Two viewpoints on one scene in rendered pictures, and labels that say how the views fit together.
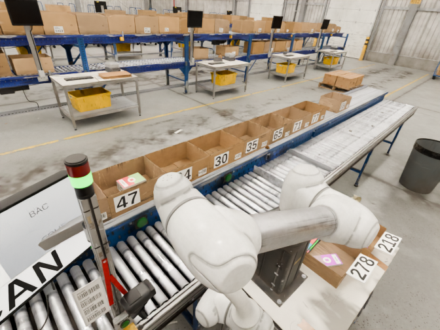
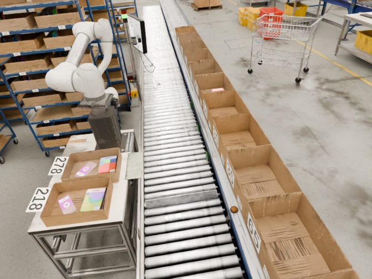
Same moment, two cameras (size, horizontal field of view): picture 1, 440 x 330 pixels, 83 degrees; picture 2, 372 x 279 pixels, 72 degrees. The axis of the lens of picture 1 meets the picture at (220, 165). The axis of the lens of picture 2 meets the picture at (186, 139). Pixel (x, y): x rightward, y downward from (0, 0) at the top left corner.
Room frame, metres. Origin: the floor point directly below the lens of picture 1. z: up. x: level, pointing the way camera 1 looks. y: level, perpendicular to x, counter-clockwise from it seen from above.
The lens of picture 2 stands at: (2.52, -1.24, 2.07)
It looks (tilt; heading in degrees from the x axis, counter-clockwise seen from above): 37 degrees down; 132
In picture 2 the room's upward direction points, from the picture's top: 5 degrees counter-clockwise
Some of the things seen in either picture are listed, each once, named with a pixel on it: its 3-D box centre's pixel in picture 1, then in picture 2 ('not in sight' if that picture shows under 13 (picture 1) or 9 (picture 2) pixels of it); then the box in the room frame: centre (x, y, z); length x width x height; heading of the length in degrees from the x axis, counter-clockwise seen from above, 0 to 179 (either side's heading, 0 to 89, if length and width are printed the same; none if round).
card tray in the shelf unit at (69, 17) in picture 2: not in sight; (61, 16); (-0.21, 0.12, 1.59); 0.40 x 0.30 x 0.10; 47
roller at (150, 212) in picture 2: not in sight; (182, 207); (1.78, -0.50, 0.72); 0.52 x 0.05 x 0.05; 46
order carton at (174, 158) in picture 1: (177, 164); (224, 110); (1.58, 0.32, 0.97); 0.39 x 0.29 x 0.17; 136
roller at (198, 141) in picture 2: not in sight; (172, 145); (1.31, -0.05, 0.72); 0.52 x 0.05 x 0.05; 46
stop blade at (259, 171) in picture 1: (274, 181); (181, 199); (1.76, -0.48, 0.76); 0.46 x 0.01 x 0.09; 46
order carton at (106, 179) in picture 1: (129, 184); (213, 90); (1.30, 0.59, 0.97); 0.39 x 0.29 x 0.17; 136
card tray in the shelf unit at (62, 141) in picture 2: not in sight; (62, 135); (-0.55, -0.23, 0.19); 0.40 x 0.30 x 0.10; 45
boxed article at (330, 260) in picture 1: (327, 260); (86, 170); (0.97, -0.68, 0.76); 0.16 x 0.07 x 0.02; 103
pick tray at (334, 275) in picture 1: (319, 247); (93, 166); (1.04, -0.64, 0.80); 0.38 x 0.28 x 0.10; 45
